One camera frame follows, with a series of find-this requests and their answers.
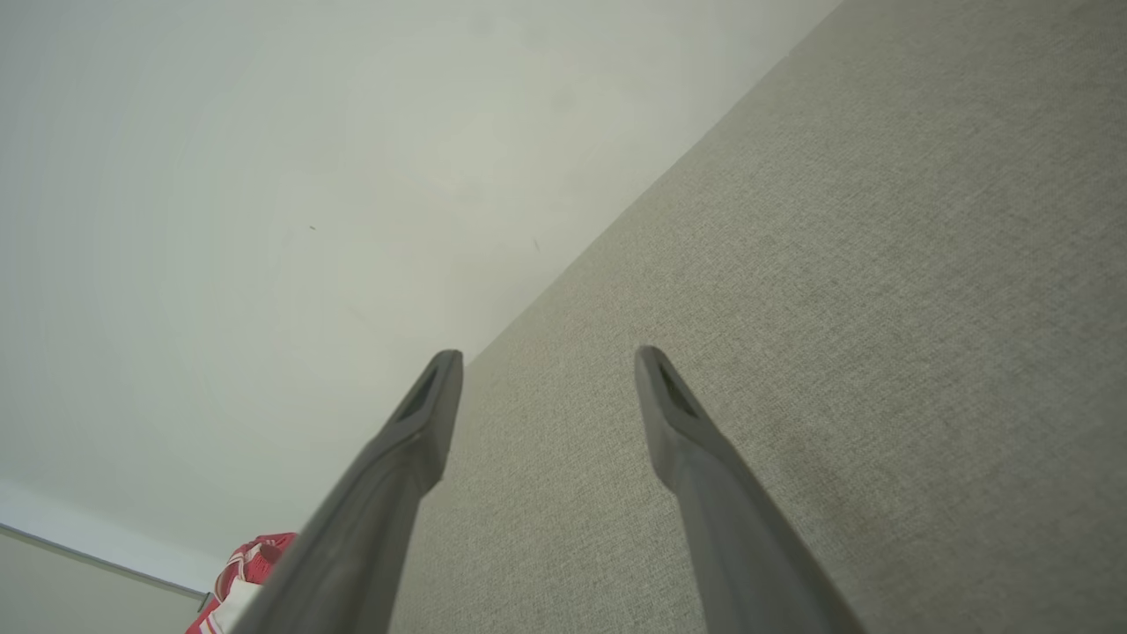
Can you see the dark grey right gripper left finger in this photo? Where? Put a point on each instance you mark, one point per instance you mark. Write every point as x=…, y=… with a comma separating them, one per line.
x=370, y=528

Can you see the white wall baseboard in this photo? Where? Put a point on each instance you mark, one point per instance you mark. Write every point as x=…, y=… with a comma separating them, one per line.
x=88, y=537

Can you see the red white basketball jersey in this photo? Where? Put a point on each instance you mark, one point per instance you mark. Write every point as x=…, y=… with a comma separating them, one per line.
x=251, y=563

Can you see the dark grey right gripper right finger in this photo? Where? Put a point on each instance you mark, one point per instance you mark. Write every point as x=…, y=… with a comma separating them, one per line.
x=748, y=546

